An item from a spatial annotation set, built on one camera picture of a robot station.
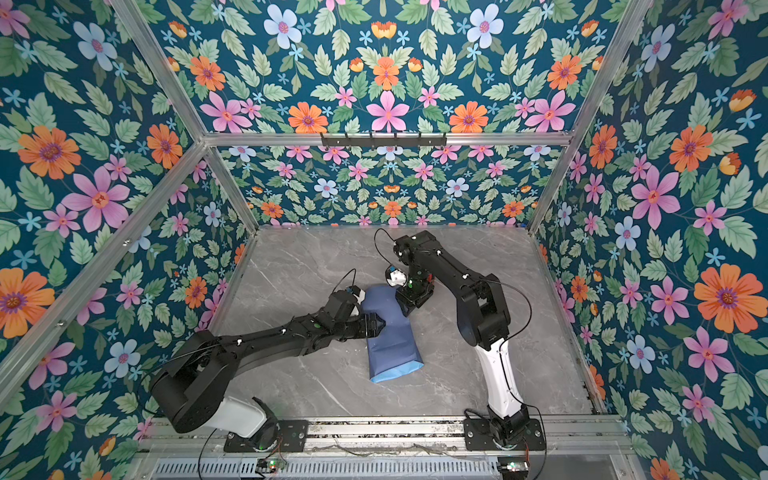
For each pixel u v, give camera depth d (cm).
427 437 75
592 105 84
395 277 86
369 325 78
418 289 80
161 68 76
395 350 80
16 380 48
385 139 91
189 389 44
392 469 77
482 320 56
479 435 73
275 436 69
